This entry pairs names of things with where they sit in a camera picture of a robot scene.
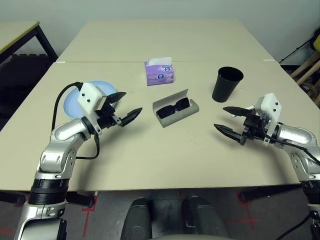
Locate grey robot leg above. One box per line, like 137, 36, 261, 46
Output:
121, 197, 153, 240
181, 196, 231, 240

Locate grey open glasses case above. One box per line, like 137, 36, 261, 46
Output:
152, 88, 200, 128

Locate yellow-green chair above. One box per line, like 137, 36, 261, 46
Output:
309, 34, 320, 51

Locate grey left robot leg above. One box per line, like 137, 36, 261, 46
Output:
121, 197, 153, 240

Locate black table foot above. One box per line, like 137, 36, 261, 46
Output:
66, 191, 97, 208
238, 186, 303, 205

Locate blue plate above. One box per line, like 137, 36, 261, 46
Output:
63, 79, 118, 119

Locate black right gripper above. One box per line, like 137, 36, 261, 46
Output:
213, 106, 271, 146

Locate grey right robot leg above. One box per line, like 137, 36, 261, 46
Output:
181, 196, 231, 240

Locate black plastic cup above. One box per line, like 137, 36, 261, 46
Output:
211, 66, 245, 103

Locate black tripod rod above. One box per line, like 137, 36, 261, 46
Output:
279, 37, 315, 63

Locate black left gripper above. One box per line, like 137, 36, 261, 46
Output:
96, 91, 143, 130

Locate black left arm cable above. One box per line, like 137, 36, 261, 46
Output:
51, 81, 101, 161

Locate purple tissue pack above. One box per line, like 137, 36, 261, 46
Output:
144, 56, 176, 87

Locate black sunglasses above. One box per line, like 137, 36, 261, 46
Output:
156, 97, 191, 120

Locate beige side table black legs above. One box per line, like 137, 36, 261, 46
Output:
0, 21, 59, 66

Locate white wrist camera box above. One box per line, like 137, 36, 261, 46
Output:
253, 92, 283, 146
76, 82, 107, 118

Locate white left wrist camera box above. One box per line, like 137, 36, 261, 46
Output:
76, 82, 107, 118

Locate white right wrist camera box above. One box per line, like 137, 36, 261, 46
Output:
253, 92, 283, 146

